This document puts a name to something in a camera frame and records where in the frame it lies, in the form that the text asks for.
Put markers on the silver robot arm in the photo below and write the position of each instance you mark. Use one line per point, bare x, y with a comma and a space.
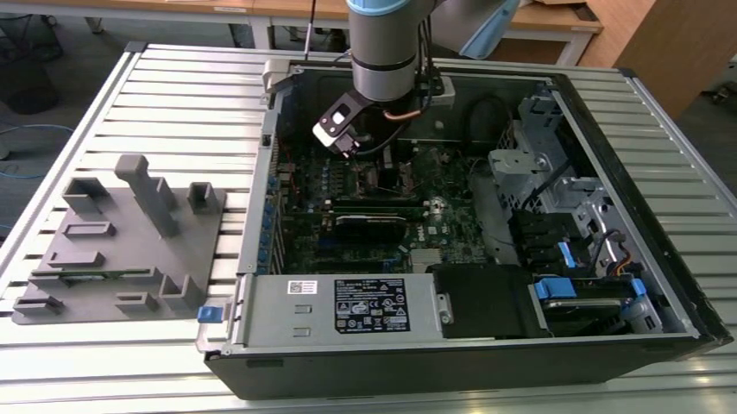
382, 52

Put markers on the CPU socket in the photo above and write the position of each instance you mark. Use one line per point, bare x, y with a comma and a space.
410, 181

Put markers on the silver drive cage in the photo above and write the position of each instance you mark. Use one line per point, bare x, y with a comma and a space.
513, 161

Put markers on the green motherboard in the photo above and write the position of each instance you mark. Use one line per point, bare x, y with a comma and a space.
454, 215

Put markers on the black graphics card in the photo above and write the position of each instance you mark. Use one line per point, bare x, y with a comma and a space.
369, 228

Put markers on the grey case release latch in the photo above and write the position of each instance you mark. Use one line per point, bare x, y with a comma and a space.
275, 75

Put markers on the silver chipset heatsink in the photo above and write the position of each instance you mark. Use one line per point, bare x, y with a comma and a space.
426, 256

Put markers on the black disk bay block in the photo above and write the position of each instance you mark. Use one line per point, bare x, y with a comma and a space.
541, 233

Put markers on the wooden desk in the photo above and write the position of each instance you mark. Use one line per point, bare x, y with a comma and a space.
546, 21
172, 5

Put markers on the blue disk carrier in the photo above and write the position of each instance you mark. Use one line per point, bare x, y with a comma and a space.
553, 288
566, 254

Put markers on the black plastic shroud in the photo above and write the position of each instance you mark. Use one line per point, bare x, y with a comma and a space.
483, 302

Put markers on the silver power supply unit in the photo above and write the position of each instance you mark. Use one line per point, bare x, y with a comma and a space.
270, 315

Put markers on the silver hard disk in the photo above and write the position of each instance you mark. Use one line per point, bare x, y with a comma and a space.
581, 304

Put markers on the blue case latch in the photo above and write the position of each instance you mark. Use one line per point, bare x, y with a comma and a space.
210, 315

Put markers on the wooden cabinet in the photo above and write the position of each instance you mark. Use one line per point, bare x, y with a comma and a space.
680, 43

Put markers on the grey parts rack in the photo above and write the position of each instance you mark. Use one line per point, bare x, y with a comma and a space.
132, 259

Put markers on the blue plastic tab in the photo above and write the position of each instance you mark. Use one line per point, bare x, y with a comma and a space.
637, 288

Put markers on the black PC case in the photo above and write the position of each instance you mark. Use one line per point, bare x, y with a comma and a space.
403, 375

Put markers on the green RAM stick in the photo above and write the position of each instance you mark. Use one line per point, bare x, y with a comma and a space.
123, 272

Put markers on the black chair base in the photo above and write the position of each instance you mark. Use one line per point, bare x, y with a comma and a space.
726, 92

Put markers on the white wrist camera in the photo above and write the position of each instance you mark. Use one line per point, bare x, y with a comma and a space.
339, 114

